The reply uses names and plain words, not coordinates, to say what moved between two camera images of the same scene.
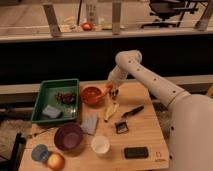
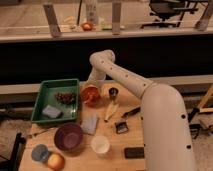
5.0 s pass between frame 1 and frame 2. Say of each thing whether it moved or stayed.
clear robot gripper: moved
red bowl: stayed
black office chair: stayed
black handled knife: stayed
